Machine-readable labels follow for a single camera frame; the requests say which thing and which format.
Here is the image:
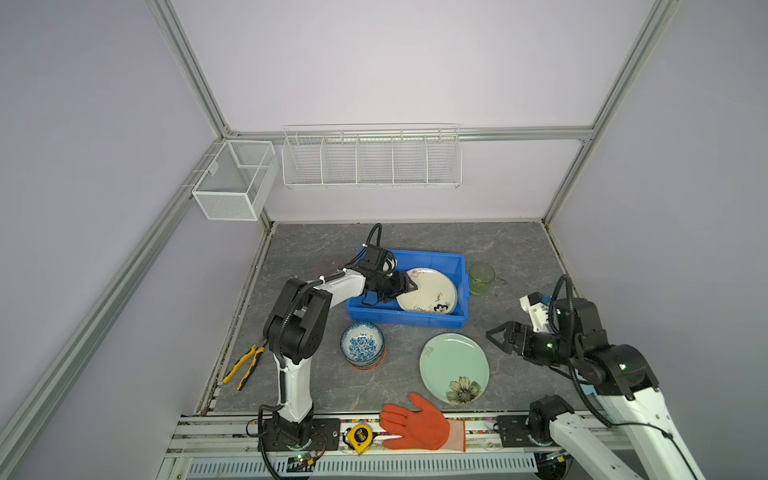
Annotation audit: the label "yellow tape measure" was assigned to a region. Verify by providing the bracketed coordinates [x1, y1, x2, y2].
[344, 423, 376, 455]

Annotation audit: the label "blue plastic bin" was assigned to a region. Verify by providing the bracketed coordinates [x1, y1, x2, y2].
[346, 250, 470, 329]

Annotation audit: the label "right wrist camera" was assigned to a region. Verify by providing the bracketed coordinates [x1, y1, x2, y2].
[519, 291, 552, 333]

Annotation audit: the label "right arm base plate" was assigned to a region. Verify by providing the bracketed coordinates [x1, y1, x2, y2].
[493, 414, 537, 448]

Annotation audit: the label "white mesh basket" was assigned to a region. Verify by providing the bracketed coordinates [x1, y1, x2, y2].
[192, 140, 279, 222]

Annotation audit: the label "pink transparent cup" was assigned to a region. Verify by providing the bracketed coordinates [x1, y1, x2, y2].
[316, 257, 345, 277]

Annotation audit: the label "white wire wall rack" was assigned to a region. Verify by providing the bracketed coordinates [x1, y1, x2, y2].
[282, 123, 463, 189]

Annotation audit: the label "red rubber glove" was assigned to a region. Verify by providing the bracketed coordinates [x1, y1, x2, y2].
[379, 393, 466, 452]

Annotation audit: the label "aluminium frame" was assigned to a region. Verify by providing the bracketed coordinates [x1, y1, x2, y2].
[1, 1, 680, 479]

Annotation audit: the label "mint green flower plate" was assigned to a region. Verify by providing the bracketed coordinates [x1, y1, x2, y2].
[419, 332, 490, 406]

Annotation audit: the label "green transparent cup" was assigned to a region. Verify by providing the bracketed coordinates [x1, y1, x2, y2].
[468, 262, 496, 295]

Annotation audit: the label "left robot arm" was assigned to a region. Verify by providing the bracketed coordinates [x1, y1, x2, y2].
[263, 223, 417, 427]

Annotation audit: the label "blue patterned bowl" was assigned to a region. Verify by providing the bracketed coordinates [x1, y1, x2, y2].
[340, 322, 385, 367]

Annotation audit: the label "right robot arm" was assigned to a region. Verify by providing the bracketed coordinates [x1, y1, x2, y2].
[486, 274, 704, 479]

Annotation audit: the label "white vented rail cover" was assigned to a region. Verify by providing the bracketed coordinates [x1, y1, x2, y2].
[181, 452, 538, 479]

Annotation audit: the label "cream floral plate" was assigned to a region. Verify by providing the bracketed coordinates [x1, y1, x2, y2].
[396, 268, 458, 315]

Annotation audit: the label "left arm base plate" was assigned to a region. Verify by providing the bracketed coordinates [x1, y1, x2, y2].
[260, 416, 341, 452]

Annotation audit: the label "yellow handled pliers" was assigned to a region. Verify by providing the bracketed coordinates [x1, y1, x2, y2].
[222, 342, 265, 391]

